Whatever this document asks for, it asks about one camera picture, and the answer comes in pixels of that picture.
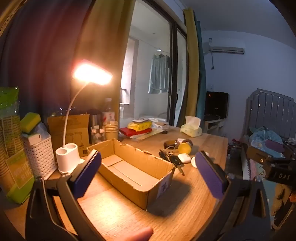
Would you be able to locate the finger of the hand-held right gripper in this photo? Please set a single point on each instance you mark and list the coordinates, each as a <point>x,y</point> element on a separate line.
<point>256,154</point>

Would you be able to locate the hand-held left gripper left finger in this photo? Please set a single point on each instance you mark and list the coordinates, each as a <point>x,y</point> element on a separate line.
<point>89,173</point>

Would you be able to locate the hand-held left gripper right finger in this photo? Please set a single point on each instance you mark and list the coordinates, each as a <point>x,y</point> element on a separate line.
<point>210,175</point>

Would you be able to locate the red can with yellow lid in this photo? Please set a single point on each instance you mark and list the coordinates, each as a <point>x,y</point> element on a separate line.
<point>184,148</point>

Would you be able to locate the bunch of metal keys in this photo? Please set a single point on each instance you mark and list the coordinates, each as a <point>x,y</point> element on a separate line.
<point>164,154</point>

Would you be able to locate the person's left hand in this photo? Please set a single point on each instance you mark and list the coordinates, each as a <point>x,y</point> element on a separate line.
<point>133,234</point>

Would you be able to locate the blue plastic bag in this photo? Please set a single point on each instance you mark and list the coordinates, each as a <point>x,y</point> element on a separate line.
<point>263,136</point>

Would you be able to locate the white desk lamp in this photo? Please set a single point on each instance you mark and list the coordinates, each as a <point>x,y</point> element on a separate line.
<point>67,160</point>

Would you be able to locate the white earbuds case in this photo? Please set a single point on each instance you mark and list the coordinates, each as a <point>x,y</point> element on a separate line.
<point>185,158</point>

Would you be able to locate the clear glass jar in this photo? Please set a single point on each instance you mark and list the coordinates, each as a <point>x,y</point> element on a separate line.
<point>98,136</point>

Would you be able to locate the closed brown cardboard box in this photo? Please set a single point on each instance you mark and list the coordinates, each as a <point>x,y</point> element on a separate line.
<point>76,129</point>

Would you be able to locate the stack of brown paper cups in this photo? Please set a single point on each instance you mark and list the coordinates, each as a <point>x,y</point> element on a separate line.
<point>111,131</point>

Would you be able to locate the yellow tissue pack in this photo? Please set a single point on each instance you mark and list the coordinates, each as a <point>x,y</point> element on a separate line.
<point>190,129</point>

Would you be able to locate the white television stand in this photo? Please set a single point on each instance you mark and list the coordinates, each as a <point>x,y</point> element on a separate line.
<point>212,125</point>

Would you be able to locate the white lattice basket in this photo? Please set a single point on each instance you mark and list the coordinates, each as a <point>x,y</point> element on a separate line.
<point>40,156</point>

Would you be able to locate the red book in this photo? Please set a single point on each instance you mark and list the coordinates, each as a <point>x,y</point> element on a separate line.
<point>134,132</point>

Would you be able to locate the black television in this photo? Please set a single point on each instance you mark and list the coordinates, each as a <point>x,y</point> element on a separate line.
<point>216,105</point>

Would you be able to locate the clear water bottle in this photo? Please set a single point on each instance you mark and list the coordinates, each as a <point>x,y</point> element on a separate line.
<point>109,112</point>

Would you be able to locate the yellow wet wipes pack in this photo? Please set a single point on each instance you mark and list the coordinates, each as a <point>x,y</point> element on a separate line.
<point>140,125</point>

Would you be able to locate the yellow green sponge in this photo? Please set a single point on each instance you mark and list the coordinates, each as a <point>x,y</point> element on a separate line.
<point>30,121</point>

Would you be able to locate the green pack of paper cups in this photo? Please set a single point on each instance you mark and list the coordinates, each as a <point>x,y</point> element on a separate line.
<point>10,148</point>

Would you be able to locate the teal curtain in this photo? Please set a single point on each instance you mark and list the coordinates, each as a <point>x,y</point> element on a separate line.
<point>201,76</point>

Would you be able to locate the yellow curtain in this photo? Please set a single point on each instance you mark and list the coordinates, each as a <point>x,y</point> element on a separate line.
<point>106,41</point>
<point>192,69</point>

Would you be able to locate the white air conditioner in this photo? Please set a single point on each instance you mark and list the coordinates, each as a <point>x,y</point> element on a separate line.
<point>227,47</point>

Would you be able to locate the hanging pale green garment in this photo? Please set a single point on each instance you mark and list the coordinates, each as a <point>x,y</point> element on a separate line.
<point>158,74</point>

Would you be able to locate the dark purple curtain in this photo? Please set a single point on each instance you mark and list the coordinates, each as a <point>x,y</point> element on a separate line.
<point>41,60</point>

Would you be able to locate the black sliding door frame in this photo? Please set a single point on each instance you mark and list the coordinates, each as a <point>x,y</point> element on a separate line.
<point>174,74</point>

